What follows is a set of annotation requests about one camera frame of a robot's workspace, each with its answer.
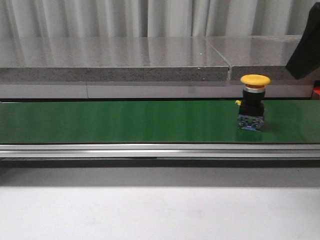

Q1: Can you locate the aluminium conveyor frame rail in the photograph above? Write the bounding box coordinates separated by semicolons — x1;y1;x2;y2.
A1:
0;143;320;160

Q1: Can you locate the green conveyor belt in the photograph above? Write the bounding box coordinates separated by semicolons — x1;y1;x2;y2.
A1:
0;100;320;144

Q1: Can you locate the red plastic tray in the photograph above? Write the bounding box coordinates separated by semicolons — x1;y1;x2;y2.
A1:
311;86;320;100

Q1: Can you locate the grey granite slab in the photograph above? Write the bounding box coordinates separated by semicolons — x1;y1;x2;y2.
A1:
0;37;229;83
204;35;320;85

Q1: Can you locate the grey pleated curtain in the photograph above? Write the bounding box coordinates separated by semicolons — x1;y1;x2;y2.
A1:
0;0;314;39

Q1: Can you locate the grey granite slab right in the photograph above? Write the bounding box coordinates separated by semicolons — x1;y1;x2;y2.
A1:
204;35;320;85

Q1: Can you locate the grey granite slab left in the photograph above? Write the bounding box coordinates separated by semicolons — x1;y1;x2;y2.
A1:
0;37;229;83

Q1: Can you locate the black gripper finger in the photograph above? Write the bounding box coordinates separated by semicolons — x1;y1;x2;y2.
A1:
285;3;320;80

